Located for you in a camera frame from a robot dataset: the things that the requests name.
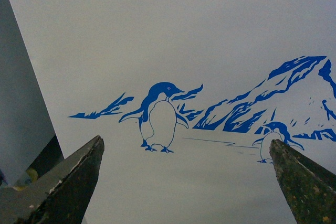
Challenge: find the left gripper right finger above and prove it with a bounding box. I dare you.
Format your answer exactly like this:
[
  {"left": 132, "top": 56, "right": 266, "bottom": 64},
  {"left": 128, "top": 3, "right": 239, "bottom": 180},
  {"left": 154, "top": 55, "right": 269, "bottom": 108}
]
[{"left": 269, "top": 140, "right": 335, "bottom": 223}]

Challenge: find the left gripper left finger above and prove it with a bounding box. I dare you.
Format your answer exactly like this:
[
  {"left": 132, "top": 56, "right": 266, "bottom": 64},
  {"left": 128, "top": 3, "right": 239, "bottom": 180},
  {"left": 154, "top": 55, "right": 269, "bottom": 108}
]
[{"left": 1, "top": 136, "right": 104, "bottom": 224}]

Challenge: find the white chest freezer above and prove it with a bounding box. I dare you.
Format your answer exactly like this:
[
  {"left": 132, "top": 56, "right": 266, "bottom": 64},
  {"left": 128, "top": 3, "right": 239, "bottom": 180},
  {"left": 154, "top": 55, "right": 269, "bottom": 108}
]
[{"left": 10, "top": 0, "right": 335, "bottom": 223}]

